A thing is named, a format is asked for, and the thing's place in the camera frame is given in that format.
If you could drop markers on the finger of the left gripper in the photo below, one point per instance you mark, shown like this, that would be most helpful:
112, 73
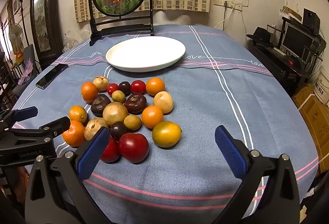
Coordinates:
10, 117
56, 127

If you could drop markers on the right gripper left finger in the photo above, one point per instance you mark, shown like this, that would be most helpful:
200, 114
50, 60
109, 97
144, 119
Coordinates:
56, 193

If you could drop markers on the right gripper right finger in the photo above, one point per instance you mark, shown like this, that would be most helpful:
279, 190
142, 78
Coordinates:
280, 200

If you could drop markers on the oval orange tomato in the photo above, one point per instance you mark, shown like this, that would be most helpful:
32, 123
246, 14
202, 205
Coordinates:
78, 113

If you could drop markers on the tan melon with stem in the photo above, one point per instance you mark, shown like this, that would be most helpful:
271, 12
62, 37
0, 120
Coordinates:
93, 126

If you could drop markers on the large orange tangerine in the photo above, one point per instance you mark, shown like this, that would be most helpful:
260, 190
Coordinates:
89, 92

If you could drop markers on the large dark purple fruit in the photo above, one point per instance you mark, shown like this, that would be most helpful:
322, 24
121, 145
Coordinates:
99, 104

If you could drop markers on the large golden round melon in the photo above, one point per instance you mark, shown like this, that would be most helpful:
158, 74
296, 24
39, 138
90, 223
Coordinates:
114, 112

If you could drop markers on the dark purple tomato front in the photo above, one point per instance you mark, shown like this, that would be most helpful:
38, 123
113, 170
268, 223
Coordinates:
117, 130

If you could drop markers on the dark purple tomato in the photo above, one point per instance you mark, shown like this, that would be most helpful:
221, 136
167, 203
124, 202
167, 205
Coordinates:
117, 130
125, 87

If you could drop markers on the small red cherry tomato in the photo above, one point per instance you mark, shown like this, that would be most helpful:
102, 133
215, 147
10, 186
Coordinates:
112, 87

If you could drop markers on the small yellow fruit back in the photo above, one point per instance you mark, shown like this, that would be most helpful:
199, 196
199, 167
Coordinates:
118, 96

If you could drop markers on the small yellow fruit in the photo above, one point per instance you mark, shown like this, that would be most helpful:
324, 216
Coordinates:
118, 96
132, 122

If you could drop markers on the small yellow fruit front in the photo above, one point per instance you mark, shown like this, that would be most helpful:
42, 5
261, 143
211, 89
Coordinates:
132, 122

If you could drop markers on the large red tomato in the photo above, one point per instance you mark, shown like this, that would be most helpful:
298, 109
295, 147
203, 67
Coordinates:
111, 152
134, 147

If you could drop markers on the dark maroon ribbed fruit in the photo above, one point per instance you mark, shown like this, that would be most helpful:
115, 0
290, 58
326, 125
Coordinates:
136, 103

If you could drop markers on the red tomato back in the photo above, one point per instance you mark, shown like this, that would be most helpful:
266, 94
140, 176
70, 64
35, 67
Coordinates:
138, 87

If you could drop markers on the orange tomato back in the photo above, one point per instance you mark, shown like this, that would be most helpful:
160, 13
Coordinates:
154, 86

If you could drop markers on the large yellow orange tomato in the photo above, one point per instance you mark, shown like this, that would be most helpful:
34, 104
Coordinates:
166, 134

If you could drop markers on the pale yellow melon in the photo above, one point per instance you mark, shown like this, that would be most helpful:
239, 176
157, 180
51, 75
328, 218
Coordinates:
164, 101

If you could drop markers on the black smartphone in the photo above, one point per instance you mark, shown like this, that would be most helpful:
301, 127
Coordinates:
45, 81

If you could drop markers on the dark purple tomato back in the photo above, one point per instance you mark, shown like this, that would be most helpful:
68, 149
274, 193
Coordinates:
125, 87

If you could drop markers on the white standing fan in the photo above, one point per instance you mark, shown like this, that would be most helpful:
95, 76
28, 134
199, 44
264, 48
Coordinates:
16, 39

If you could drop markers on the cardboard box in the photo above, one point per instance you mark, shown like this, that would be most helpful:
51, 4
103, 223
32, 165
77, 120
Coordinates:
315, 115

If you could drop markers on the blue striped tablecloth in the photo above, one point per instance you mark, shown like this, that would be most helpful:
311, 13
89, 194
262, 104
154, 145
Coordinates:
218, 82

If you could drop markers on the white oval plate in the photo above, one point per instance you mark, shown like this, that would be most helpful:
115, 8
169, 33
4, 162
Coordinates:
145, 54

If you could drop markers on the white plastic bucket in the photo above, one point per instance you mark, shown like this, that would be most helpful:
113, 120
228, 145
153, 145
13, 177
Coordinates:
321, 86

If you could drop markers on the dark framed painting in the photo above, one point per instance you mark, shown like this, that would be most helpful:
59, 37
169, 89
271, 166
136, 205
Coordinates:
46, 31

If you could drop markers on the black metal desk rack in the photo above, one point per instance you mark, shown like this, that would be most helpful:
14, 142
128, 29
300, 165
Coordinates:
291, 72

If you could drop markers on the computer monitor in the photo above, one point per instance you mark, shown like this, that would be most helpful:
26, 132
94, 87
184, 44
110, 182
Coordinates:
297, 42

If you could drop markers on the black hat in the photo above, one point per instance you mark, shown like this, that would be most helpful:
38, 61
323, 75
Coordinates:
261, 36

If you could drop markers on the black speaker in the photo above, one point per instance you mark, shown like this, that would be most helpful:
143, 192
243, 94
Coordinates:
311, 21

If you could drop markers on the wall power strip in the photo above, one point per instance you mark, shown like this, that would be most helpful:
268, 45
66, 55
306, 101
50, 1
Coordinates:
228, 4

